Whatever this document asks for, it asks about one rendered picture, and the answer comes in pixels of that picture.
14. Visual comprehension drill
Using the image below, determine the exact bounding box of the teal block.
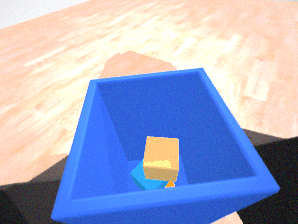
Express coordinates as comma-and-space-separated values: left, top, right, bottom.
130, 159, 169, 190

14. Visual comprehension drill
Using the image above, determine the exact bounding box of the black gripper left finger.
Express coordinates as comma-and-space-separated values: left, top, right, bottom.
0, 154, 69, 224

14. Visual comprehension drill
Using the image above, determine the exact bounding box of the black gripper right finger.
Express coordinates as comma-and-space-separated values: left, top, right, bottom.
236, 128, 298, 224

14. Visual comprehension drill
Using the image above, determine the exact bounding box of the tan cube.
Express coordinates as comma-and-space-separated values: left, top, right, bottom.
143, 137, 179, 182

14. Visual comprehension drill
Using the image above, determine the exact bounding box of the blue square cup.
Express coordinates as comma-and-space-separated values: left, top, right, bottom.
51, 68, 279, 224

